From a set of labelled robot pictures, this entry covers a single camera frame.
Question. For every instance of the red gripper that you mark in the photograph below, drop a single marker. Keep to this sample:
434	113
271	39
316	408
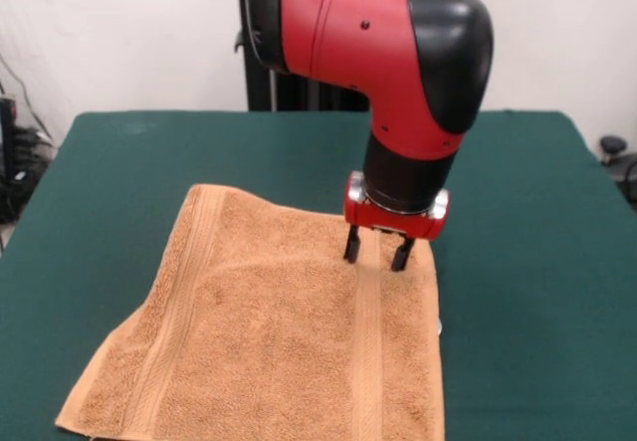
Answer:
393	222

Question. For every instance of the orange terry towel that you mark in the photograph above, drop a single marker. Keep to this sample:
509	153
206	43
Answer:
259	321

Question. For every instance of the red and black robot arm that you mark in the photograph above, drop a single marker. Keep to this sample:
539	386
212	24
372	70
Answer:
388	63

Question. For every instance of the dark green table cloth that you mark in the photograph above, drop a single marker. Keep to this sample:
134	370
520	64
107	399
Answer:
522	286

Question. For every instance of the black round knob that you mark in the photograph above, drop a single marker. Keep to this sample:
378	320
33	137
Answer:
613	144

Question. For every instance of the black electronics box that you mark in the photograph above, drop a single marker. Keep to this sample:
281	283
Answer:
7	162

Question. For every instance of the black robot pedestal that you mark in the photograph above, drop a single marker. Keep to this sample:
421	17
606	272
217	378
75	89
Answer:
278	87

